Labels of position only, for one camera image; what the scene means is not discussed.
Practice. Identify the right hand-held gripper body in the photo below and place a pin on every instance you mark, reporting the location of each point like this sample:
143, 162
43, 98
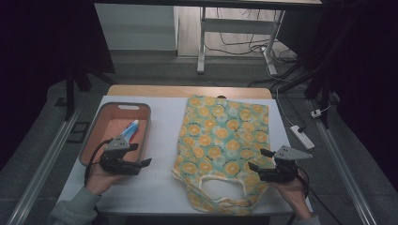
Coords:
283, 167

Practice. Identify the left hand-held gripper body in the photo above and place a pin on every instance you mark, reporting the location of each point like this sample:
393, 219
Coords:
117, 157

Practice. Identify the blue and white toothpaste tube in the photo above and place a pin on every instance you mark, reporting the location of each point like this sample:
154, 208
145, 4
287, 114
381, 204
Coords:
130, 131

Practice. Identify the orange plastic basket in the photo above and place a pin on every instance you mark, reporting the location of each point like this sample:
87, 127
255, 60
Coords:
106, 125

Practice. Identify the yellow floral cloth bag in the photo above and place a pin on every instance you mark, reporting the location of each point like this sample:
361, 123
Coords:
219, 137

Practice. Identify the person's left hand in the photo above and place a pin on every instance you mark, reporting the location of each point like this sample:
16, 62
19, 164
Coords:
101, 179

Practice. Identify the person's right hand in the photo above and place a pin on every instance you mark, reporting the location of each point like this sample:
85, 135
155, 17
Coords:
292, 193

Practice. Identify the white power strip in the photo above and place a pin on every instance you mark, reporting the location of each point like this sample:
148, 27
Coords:
303, 137

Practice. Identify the small white adapter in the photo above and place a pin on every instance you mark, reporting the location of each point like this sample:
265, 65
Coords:
316, 113

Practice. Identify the wooden table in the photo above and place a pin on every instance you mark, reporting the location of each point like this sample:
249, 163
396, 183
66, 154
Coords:
175, 91

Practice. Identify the black stand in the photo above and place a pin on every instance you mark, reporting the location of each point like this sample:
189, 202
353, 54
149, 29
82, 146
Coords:
324, 93
70, 93

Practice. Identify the white cabinet panel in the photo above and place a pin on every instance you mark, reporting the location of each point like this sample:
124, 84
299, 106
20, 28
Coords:
134, 28

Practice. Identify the metal floor rail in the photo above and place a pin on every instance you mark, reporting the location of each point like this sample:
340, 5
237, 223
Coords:
341, 168
47, 159

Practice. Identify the white desk frame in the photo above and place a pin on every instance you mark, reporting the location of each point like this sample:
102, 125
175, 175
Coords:
237, 26

